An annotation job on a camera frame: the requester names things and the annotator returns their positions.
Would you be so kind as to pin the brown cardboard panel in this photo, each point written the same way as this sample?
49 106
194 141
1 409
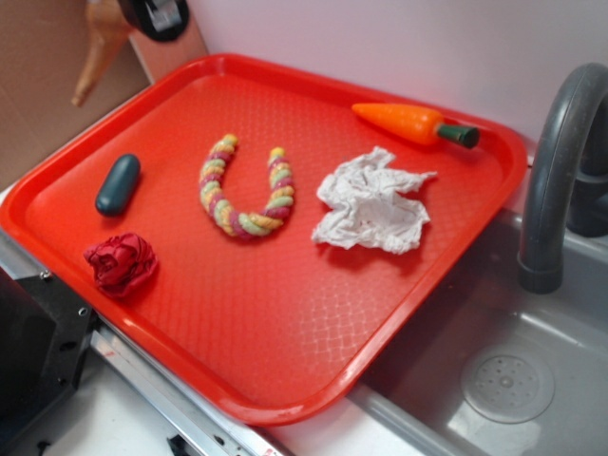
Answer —
43 50

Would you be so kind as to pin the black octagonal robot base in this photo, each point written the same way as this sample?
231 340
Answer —
45 332

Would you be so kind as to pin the orange toy carrot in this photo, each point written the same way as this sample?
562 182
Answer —
416 124

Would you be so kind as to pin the crumpled white paper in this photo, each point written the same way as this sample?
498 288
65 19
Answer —
368 206

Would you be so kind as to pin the dark grey faucet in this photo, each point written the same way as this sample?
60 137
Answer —
567 190

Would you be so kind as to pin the red plastic tray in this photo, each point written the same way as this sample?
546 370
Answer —
244 307

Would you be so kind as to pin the crumpled red paper ball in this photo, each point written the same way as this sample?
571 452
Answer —
121 264

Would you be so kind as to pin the dark green oval stone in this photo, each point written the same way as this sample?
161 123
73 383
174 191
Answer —
119 186

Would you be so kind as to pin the grey plastic sink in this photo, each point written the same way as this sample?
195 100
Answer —
484 367

